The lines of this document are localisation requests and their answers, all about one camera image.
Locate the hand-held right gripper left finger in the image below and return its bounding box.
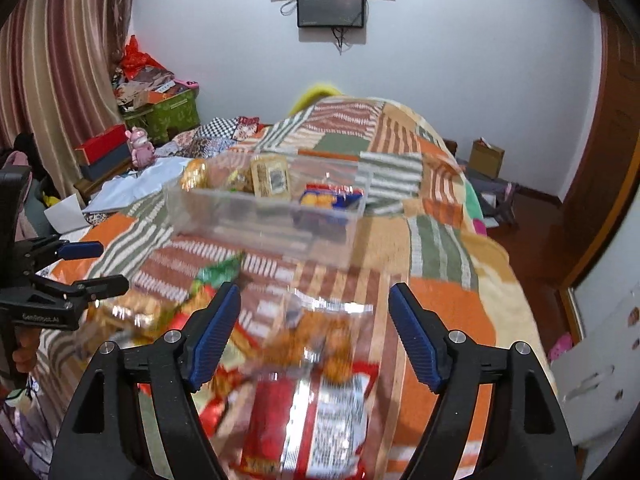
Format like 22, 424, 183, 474
47, 281, 243, 480

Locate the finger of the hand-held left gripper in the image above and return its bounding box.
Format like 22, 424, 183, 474
15, 236, 105, 262
34, 274, 130, 307

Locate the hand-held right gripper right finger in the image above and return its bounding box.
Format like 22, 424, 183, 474
387, 282, 581, 480

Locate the clear red-label snack packet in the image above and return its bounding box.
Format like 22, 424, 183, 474
240, 287, 379, 480

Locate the clear plastic container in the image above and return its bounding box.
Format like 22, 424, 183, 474
167, 152, 374, 269

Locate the person's left hand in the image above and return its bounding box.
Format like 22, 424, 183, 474
12, 332, 40, 377

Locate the white paper sheet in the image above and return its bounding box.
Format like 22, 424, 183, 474
44, 195, 89, 234

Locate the golden-brown snack packet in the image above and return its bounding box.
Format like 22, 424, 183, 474
87, 291, 187, 345

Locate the patchwork blanket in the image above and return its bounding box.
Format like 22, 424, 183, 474
0, 97, 558, 480

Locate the green and red snack packet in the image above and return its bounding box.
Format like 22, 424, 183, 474
185, 255, 246, 312

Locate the light blue cloth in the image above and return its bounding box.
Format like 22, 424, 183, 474
87, 156, 194, 214

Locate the grey box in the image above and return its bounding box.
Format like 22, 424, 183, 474
80, 144, 132, 182

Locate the red shoe box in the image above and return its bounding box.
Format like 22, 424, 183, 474
75, 125, 129, 166

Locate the pink toy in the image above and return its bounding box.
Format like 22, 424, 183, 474
125, 127, 156, 170

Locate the golden snack packet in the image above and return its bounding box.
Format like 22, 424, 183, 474
181, 159, 209, 192

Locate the pink slipper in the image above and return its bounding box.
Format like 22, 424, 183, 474
547, 332, 574, 364

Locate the floral cloth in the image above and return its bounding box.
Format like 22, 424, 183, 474
155, 127, 237, 159

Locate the striped brown curtain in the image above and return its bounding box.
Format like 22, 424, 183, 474
0, 0, 139, 162

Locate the green storage box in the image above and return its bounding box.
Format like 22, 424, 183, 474
122, 87, 201, 145

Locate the yellow-green snack packet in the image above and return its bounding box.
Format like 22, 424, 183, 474
226, 167, 254, 194

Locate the dark bag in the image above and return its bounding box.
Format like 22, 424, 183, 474
470, 174, 522, 227

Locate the blue and red snack packet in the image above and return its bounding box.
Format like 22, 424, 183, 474
299, 184, 365, 212

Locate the beige snack packet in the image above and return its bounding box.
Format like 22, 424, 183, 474
250, 154, 292, 199

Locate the checkered cloth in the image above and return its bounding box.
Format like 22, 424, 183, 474
200, 116, 247, 141

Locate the white cabinet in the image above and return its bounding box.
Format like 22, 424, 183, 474
549, 240, 640, 457

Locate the red plastic bag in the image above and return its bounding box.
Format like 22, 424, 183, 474
121, 35, 167, 81

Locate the cardboard box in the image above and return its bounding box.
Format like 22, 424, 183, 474
469, 138, 506, 180

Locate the yellow pillow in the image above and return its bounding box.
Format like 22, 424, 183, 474
290, 84, 347, 114

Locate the wooden door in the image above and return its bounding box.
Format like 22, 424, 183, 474
559, 7, 640, 288

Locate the black wall-mounted box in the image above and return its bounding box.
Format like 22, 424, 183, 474
297, 0, 365, 29

